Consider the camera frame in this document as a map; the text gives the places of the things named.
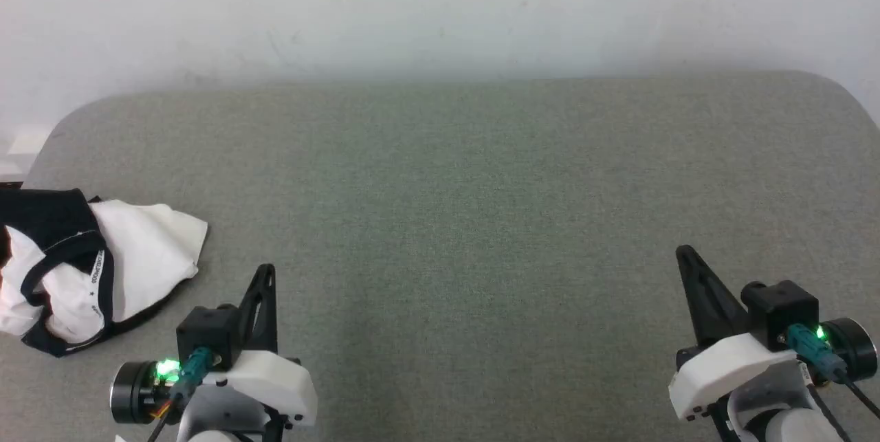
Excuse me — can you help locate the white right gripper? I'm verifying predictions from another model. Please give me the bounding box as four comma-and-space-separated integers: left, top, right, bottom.
669, 245, 802, 423

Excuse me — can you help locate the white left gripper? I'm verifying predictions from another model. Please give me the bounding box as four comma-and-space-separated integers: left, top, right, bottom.
199, 263, 318, 429

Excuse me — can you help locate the white and navy garment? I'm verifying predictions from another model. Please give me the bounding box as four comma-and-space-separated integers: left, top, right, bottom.
0, 188, 209, 358

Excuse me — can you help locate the white object beside sofa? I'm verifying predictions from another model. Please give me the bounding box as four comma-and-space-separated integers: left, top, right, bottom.
0, 124, 54, 188

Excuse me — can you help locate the teal plug left camera cable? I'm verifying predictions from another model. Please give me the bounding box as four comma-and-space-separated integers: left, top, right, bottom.
146, 348, 219, 442

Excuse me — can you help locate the teal plug camera cable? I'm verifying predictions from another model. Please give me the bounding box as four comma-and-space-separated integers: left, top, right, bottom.
786, 323, 880, 422
146, 348, 219, 442

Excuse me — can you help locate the teal plug right camera cable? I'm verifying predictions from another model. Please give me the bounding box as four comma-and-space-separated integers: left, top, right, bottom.
786, 323, 880, 422

